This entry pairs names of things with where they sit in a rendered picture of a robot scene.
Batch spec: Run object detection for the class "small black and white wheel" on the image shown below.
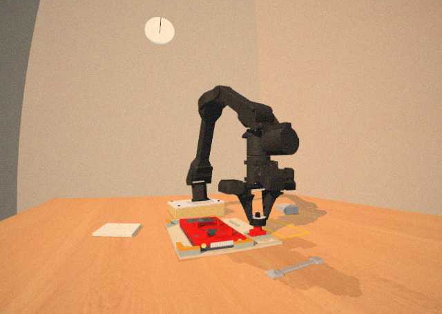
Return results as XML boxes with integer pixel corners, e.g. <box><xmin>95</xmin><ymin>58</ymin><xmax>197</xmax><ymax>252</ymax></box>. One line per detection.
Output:
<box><xmin>249</xmin><ymin>215</ymin><xmax>266</xmax><ymax>227</ymax></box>

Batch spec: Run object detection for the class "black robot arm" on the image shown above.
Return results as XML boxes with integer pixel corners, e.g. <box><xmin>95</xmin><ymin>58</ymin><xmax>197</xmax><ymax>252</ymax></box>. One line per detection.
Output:
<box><xmin>186</xmin><ymin>86</ymin><xmax>299</xmax><ymax>202</ymax></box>

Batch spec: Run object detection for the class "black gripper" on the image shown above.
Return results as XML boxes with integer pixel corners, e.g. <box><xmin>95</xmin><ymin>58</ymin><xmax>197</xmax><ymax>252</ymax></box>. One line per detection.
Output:
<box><xmin>218</xmin><ymin>156</ymin><xmax>296</xmax><ymax>222</ymax></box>

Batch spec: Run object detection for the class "cream flat square pad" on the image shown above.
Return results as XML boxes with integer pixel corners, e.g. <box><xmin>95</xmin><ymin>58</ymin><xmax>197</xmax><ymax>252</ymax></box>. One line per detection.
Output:
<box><xmin>93</xmin><ymin>223</ymin><xmax>141</xmax><ymax>237</ymax></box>

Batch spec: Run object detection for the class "grey flat dumbbell-shaped bar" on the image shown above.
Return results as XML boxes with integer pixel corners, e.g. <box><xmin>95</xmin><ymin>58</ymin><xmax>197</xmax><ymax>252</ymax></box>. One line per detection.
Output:
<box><xmin>265</xmin><ymin>256</ymin><xmax>324</xmax><ymax>279</ymax></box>

